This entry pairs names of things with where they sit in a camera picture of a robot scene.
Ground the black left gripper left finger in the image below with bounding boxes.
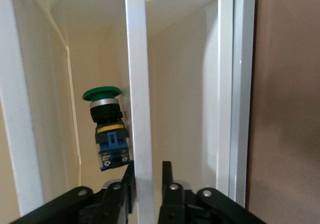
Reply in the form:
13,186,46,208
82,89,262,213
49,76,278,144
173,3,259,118
9,163,137,224

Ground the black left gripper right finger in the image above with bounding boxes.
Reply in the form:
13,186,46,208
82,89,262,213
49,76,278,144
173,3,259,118
157,160,267,224

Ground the brown table mat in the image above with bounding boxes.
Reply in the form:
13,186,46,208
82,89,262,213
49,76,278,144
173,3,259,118
246,0,320,224

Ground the green push button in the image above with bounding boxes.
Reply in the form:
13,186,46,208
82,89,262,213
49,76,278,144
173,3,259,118
82,86,132,172

